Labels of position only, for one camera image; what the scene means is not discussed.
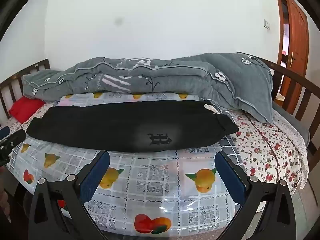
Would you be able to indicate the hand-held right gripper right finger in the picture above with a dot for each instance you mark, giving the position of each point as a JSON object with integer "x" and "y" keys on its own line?
{"x": 230, "y": 177}

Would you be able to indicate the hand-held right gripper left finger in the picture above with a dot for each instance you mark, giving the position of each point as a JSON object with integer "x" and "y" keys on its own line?
{"x": 96, "y": 177}

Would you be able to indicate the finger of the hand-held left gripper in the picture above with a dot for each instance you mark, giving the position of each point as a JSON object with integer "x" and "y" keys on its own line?
{"x": 4, "y": 132}
{"x": 15, "y": 137}

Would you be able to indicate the black and cream knit garment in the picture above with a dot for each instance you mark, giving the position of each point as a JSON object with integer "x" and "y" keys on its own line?
{"x": 125, "y": 127}

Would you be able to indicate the person's left hand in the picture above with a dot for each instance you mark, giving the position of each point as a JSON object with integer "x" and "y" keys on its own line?
{"x": 4, "y": 202}

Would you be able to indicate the red pillow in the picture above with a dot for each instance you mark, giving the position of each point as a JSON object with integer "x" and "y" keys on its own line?
{"x": 25, "y": 108}

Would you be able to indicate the floral bed sheet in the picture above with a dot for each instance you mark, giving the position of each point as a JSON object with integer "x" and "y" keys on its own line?
{"x": 270, "y": 150}

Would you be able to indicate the fruit print plastic sheet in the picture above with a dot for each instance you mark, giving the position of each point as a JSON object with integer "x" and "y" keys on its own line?
{"x": 150, "y": 185}

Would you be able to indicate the grey mattress pad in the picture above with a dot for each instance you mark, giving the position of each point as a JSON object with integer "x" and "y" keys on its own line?
{"x": 292, "y": 120}

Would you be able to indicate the dark wooden headboard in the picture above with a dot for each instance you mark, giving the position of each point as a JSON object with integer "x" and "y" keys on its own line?
{"x": 303, "y": 97}

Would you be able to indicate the grey flowered quilt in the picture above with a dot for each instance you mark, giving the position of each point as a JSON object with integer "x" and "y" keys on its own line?
{"x": 155, "y": 76}

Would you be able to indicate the brown wooden door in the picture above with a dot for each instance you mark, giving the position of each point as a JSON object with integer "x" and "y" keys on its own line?
{"x": 296, "y": 47}

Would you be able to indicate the white wall switch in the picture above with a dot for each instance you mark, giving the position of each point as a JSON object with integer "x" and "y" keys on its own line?
{"x": 267, "y": 24}

